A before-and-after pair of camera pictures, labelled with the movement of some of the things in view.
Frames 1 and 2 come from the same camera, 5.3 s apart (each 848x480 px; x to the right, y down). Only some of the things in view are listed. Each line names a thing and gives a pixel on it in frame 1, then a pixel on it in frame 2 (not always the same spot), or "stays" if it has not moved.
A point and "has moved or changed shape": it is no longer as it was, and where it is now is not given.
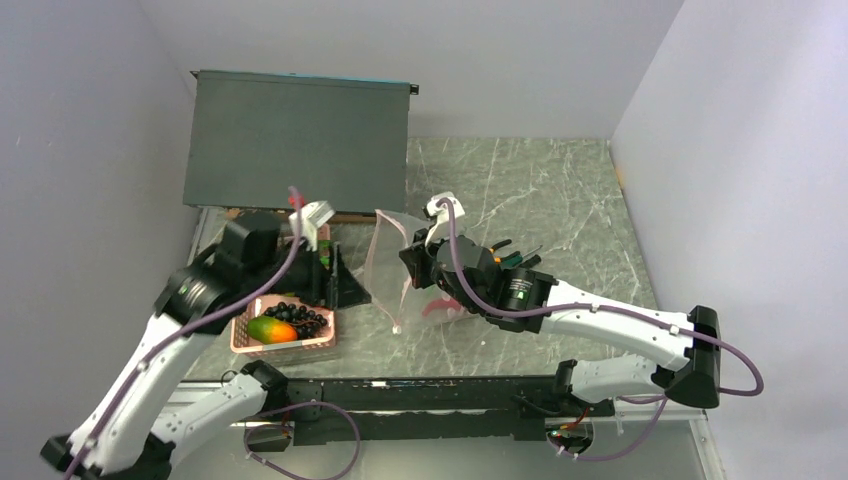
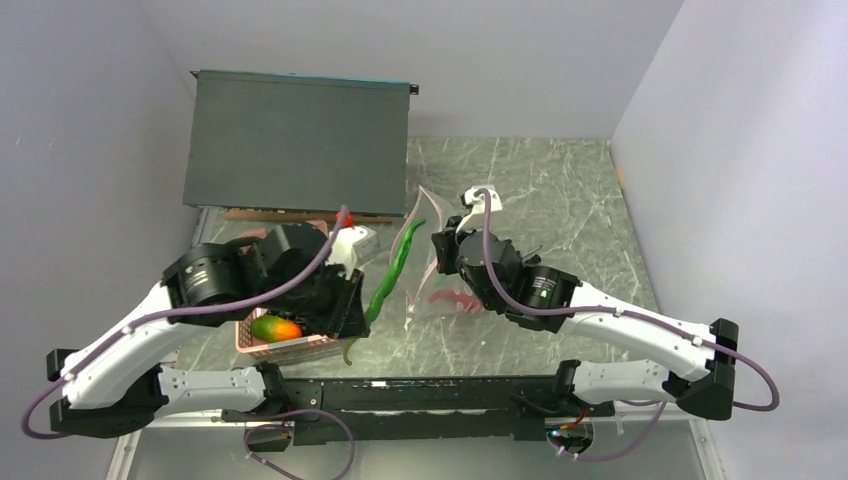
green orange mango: [266, 329] stays
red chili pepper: [449, 304] has moved or changed shape
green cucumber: [324, 247] has moved or changed shape
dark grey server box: [341, 141] stays
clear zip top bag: [390, 285] has moved or changed shape
